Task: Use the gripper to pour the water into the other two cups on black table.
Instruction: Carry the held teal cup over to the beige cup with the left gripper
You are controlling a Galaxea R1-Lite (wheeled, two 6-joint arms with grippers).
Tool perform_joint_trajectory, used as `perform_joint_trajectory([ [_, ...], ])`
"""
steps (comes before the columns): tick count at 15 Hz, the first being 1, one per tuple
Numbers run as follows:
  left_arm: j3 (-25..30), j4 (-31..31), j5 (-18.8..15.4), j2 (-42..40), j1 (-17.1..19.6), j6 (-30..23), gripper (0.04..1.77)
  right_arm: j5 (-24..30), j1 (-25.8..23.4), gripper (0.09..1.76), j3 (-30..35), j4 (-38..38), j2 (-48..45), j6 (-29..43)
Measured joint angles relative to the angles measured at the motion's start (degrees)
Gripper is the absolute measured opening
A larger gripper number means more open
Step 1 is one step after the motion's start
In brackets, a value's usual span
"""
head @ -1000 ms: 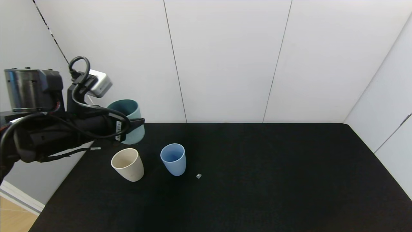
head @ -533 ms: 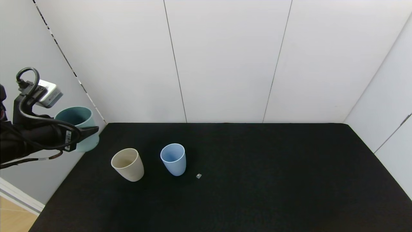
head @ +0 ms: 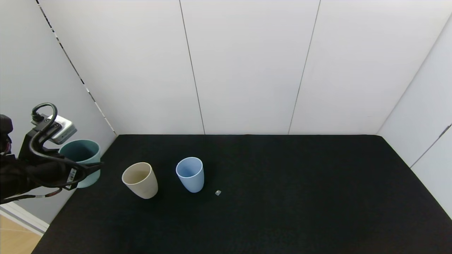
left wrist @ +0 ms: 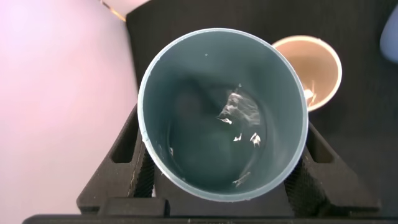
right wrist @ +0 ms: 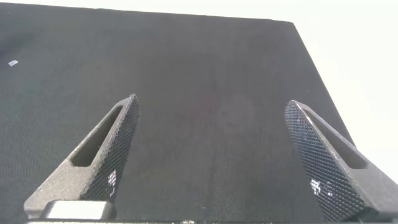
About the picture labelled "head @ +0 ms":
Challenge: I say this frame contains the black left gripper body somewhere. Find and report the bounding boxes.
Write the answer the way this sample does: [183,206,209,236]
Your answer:
[29,159,86,191]

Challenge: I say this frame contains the teal green plastic cup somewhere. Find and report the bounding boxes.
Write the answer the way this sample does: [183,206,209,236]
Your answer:
[59,140,101,188]

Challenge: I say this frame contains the beige plastic cup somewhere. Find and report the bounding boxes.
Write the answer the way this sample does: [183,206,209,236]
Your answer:
[122,162,159,199]

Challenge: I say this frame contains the white baseboard strip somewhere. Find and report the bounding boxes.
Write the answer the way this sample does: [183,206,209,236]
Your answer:
[0,201,50,236]

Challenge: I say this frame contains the light blue plastic cup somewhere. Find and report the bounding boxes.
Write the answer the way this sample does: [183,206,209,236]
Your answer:
[176,157,205,193]

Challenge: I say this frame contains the black tagged camera cable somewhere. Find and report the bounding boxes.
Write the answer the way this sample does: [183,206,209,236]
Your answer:
[0,103,105,205]

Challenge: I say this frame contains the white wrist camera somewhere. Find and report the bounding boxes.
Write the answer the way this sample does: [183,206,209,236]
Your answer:
[31,113,78,145]

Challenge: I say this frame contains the dark wall panel latch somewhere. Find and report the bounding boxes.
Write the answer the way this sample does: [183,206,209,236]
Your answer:
[437,123,452,139]

